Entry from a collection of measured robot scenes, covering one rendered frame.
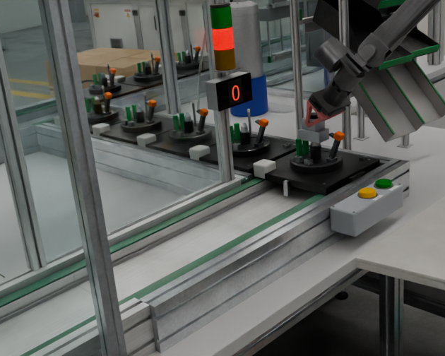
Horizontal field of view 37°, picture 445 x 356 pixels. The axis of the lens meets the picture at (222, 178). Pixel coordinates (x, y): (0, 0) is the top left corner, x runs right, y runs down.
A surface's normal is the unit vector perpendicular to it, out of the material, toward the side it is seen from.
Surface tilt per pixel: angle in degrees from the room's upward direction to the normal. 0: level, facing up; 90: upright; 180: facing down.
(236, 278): 90
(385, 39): 72
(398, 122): 45
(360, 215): 90
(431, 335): 0
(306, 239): 90
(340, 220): 90
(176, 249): 0
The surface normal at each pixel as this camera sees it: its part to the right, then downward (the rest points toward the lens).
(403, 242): -0.09, -0.93
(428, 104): 0.35, -0.49
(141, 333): 0.71, 0.19
